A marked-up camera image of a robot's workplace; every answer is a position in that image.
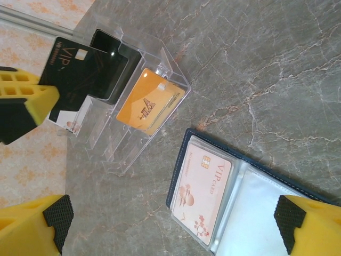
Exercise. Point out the plain glossy black card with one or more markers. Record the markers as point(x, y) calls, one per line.
point(106, 40)

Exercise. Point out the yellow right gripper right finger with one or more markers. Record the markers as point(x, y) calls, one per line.
point(314, 229)

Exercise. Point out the black VIP card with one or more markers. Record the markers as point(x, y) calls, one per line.
point(69, 77)

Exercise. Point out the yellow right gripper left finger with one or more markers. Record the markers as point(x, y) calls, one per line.
point(24, 229)

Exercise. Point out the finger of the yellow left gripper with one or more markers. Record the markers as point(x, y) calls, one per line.
point(29, 101)

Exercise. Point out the navy blue card holder wallet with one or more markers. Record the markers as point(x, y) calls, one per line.
point(255, 186)

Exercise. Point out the gold VIP card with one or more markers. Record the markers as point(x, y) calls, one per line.
point(144, 106)

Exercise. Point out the plain silver card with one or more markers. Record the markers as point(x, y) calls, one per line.
point(197, 186)

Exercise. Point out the clear acrylic card stand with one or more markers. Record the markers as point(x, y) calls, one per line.
point(112, 138)

